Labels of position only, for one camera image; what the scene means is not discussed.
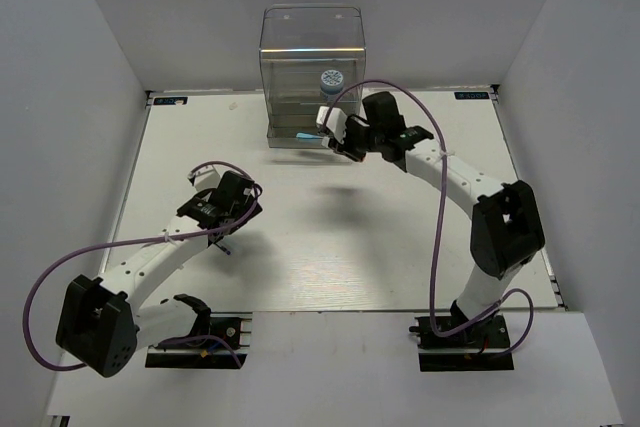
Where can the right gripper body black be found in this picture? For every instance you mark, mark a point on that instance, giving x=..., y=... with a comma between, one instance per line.
x=357, y=140

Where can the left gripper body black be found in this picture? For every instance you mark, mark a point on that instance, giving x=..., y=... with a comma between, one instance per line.
x=243, y=210

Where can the purple pen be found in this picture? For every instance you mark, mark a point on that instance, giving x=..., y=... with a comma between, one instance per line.
x=224, y=249

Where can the blue capped glue tube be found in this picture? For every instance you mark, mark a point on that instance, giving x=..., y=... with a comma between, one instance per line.
x=308, y=137

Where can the blue white patterned jar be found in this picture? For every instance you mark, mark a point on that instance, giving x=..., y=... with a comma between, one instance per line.
x=331, y=83

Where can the clear acrylic drawer organizer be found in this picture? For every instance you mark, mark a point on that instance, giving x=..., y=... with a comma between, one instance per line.
x=298, y=43

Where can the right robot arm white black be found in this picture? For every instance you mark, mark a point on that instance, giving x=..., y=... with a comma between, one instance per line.
x=506, y=229

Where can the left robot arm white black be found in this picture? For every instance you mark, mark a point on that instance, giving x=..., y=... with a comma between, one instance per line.
x=105, y=320

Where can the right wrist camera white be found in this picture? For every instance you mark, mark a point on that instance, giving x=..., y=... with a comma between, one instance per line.
x=331, y=122

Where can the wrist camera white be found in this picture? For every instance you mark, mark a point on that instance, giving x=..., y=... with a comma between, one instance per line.
x=331, y=122
x=202, y=181

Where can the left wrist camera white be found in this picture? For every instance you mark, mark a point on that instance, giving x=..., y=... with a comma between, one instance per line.
x=202, y=181

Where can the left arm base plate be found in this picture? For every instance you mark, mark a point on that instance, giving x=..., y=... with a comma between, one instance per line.
x=224, y=345

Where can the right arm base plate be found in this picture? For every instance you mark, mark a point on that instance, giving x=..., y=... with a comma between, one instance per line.
x=478, y=350

